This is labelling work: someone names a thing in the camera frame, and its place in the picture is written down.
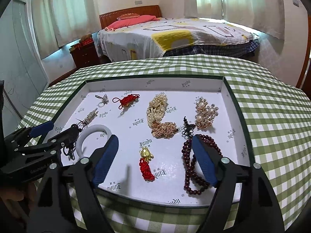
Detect bed with patterned sheet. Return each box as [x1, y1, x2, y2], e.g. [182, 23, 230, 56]
[97, 18, 259, 62]

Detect pink pearl brooch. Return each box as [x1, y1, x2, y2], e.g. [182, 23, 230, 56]
[195, 97, 219, 130]

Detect white jade bangle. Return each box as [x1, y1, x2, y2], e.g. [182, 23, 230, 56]
[76, 125, 112, 159]

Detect orange patterned pillow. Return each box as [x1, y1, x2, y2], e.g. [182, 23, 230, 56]
[116, 13, 140, 21]

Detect wall light switch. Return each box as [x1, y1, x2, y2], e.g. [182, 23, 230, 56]
[293, 0, 299, 7]

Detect green white tray box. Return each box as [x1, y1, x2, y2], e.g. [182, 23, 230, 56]
[44, 75, 252, 208]

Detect left hand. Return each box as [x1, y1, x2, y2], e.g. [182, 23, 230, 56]
[1, 182, 37, 218]

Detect dark red bead necklace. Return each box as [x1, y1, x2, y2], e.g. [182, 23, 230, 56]
[181, 116, 224, 196]

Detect silver rhinestone hair clip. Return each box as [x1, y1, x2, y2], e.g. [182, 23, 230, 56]
[77, 108, 98, 129]

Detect white wardrobe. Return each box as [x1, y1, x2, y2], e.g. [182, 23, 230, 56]
[1, 0, 48, 135]

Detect silver crystal brooch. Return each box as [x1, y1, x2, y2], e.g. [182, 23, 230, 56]
[95, 94, 109, 107]

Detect wooden headboard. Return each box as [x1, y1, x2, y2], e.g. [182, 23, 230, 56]
[99, 5, 162, 29]

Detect red boxes on nightstand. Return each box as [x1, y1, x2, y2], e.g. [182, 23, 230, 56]
[69, 34, 94, 52]

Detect white curtain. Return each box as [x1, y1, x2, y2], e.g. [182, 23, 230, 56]
[184, 0, 285, 40]
[31, 0, 100, 59]

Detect left white curtain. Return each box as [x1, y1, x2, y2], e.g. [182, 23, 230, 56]
[31, 0, 100, 59]

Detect red tassel gold pendant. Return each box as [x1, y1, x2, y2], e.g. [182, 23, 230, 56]
[139, 147, 155, 182]

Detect wooden door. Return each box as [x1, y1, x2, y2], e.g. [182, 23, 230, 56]
[296, 15, 310, 88]

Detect green checkered tablecloth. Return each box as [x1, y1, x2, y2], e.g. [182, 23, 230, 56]
[19, 54, 310, 229]

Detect right white curtain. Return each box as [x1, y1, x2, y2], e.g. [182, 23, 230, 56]
[184, 0, 285, 40]

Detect red knot gold charm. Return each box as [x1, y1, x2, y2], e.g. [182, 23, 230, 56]
[112, 94, 140, 110]

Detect dark wooden nightstand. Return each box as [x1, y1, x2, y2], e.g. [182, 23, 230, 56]
[69, 41, 100, 69]

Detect cream pearl necklace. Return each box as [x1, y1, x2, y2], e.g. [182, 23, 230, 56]
[146, 92, 179, 140]

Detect pink pillow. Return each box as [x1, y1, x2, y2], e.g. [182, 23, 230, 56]
[104, 15, 160, 31]

